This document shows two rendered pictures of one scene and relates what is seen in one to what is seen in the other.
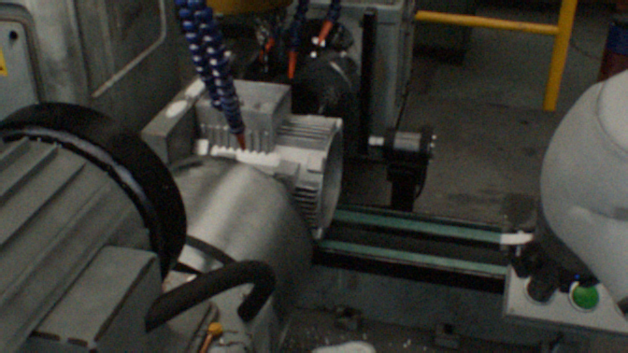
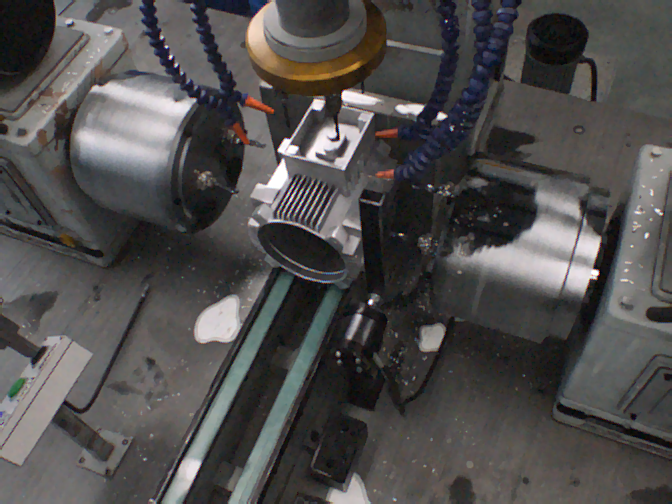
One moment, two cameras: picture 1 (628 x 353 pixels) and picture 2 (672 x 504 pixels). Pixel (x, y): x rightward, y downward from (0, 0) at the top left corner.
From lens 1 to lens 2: 131 cm
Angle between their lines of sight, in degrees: 72
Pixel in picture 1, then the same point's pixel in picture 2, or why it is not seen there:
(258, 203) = (137, 144)
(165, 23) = not seen: hidden behind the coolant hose
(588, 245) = not seen: outside the picture
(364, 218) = (321, 317)
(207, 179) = (153, 106)
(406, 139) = (348, 324)
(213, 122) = (309, 123)
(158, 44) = (429, 52)
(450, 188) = (488, 486)
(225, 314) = (12, 123)
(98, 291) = not seen: outside the picture
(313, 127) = (295, 201)
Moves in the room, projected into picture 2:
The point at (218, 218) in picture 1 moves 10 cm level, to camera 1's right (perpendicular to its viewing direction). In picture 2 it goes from (111, 117) to (89, 166)
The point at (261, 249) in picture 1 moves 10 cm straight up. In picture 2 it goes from (101, 153) to (75, 107)
